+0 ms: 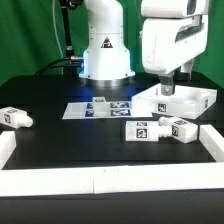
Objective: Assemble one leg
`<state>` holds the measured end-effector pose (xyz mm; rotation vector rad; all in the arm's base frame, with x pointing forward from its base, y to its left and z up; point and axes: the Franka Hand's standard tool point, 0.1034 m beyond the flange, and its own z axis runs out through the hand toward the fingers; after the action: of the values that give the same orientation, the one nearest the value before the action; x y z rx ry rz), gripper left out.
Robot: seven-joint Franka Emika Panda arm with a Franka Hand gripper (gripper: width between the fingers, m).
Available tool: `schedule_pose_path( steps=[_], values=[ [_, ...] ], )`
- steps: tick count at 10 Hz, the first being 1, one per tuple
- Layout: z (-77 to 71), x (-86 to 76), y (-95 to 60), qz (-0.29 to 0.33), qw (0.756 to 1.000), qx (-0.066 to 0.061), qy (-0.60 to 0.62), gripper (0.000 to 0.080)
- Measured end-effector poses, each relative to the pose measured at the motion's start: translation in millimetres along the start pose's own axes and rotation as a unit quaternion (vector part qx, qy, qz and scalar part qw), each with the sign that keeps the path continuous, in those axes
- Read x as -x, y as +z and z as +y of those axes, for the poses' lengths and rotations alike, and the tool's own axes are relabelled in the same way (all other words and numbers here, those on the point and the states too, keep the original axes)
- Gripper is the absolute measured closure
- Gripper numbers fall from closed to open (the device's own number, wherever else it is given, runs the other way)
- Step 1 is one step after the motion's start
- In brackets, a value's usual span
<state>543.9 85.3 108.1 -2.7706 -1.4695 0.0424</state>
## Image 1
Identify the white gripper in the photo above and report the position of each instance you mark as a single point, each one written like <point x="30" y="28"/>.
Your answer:
<point x="169" y="43"/>

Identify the white square tabletop part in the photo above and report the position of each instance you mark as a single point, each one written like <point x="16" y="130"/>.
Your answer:
<point x="187" y="102"/>

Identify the white sheet with blue tags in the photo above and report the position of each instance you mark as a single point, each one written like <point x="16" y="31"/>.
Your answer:
<point x="88" y="110"/>

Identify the white U-shaped fence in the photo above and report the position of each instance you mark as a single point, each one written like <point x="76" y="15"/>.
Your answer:
<point x="98" y="180"/>

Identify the black camera pole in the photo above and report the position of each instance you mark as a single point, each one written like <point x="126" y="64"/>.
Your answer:
<point x="70" y="69"/>

